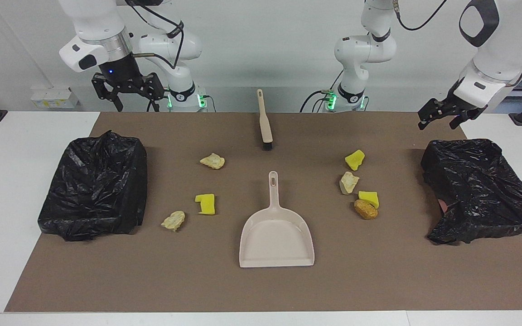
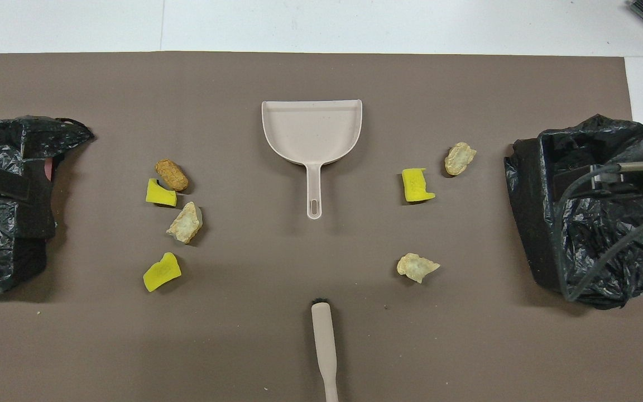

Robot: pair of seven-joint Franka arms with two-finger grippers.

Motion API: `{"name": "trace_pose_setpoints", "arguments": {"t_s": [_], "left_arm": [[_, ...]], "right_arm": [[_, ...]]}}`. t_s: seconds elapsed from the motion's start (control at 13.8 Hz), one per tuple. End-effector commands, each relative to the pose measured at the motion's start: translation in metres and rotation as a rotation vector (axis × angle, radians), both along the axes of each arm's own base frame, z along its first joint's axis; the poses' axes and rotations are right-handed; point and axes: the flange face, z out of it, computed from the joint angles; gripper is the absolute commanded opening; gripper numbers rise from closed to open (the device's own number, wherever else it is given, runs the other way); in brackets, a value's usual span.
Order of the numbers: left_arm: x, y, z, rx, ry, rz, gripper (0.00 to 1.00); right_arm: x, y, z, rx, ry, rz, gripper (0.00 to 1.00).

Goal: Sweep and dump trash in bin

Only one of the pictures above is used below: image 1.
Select white wall socket box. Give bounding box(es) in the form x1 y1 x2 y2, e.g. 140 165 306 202
30 87 80 110

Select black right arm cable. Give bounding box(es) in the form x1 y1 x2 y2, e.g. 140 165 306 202
125 0 185 68

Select yellow sponge wedge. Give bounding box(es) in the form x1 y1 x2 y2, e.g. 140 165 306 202
358 191 380 209

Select beige hand brush black bristles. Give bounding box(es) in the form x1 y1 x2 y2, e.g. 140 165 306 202
256 89 274 151

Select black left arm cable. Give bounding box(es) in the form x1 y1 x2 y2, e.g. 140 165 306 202
395 0 448 31

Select beige paper ball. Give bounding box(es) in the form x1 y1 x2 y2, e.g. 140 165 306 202
199 153 226 170
161 211 186 232

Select brown table mat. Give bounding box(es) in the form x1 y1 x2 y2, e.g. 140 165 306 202
4 112 522 313

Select beige plastic dustpan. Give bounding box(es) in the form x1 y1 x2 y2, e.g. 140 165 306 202
239 171 315 268

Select chunky yellow sponge piece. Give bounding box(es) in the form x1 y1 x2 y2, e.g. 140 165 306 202
344 149 366 172

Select black bag lined bin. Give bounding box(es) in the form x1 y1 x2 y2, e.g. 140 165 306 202
420 138 522 245
38 130 148 242

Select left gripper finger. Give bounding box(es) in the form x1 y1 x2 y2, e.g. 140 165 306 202
417 97 447 131
449 109 486 129

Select white beige foam chunk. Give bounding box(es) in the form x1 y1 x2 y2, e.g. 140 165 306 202
339 171 360 196

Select brown bread roll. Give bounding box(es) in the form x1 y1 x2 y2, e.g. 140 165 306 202
354 199 378 221

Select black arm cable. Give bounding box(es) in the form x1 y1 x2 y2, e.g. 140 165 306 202
395 0 448 31
125 0 185 68

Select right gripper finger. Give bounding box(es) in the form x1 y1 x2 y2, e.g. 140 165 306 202
92 74 124 112
142 72 165 112

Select notched yellow sponge block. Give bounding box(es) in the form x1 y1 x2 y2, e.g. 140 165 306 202
195 193 216 216

